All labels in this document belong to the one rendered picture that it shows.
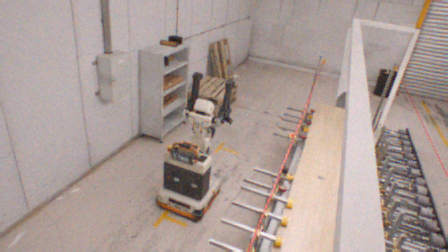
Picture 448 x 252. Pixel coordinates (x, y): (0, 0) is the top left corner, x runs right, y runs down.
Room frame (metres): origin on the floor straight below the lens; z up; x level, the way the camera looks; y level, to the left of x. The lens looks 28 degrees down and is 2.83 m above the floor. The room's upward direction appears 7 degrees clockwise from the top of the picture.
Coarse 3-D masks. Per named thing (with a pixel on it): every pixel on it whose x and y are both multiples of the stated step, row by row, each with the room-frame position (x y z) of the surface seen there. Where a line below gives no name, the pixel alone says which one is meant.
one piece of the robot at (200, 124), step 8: (192, 112) 3.30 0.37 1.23; (192, 120) 3.25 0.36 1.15; (200, 120) 3.22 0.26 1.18; (208, 120) 3.19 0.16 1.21; (192, 128) 3.22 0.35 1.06; (200, 128) 3.20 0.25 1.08; (208, 128) 3.34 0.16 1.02; (192, 136) 3.30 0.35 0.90; (200, 136) 3.25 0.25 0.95; (200, 144) 3.25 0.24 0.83; (208, 144) 3.29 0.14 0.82; (208, 152) 3.32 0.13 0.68
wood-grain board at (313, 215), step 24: (336, 120) 4.31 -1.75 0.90; (312, 144) 3.46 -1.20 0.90; (336, 144) 3.54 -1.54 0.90; (312, 168) 2.90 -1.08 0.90; (336, 168) 2.96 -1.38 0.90; (312, 192) 2.47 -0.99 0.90; (336, 192) 2.51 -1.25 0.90; (288, 216) 2.08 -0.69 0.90; (312, 216) 2.12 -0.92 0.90; (288, 240) 1.80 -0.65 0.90; (312, 240) 1.83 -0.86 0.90
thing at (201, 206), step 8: (216, 184) 3.21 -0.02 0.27; (160, 192) 2.92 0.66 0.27; (168, 192) 2.93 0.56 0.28; (176, 192) 2.94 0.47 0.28; (208, 192) 3.02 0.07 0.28; (216, 192) 3.20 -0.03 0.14; (160, 200) 2.90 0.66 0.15; (184, 200) 2.82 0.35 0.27; (192, 200) 2.83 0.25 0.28; (200, 200) 2.85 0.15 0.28; (208, 200) 2.94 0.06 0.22; (168, 208) 2.86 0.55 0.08; (176, 208) 2.83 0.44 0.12; (184, 208) 2.79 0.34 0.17; (200, 208) 2.75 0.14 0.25; (208, 208) 2.94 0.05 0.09; (192, 216) 2.75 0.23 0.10; (200, 216) 2.75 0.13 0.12
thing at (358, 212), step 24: (360, 24) 3.66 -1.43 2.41; (384, 24) 3.58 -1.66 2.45; (360, 48) 1.98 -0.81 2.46; (408, 48) 3.48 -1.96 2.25; (360, 72) 1.40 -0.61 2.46; (360, 96) 1.06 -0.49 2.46; (360, 120) 0.84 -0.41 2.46; (384, 120) 3.47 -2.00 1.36; (360, 144) 0.69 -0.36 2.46; (360, 168) 0.58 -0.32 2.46; (360, 192) 0.49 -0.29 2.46; (336, 216) 0.46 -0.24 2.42; (360, 216) 0.42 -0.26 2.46; (336, 240) 0.38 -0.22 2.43; (360, 240) 0.36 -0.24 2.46
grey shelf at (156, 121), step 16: (144, 48) 4.76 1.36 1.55; (160, 48) 4.87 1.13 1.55; (176, 48) 4.98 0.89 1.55; (144, 64) 4.60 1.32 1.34; (160, 64) 4.51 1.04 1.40; (176, 64) 5.06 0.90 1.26; (144, 80) 4.60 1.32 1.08; (160, 80) 4.50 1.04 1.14; (144, 96) 4.60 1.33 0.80; (160, 96) 4.49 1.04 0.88; (144, 112) 4.60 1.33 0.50; (160, 112) 4.50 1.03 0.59; (176, 112) 5.40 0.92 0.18; (144, 128) 4.60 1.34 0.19; (160, 128) 4.50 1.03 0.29
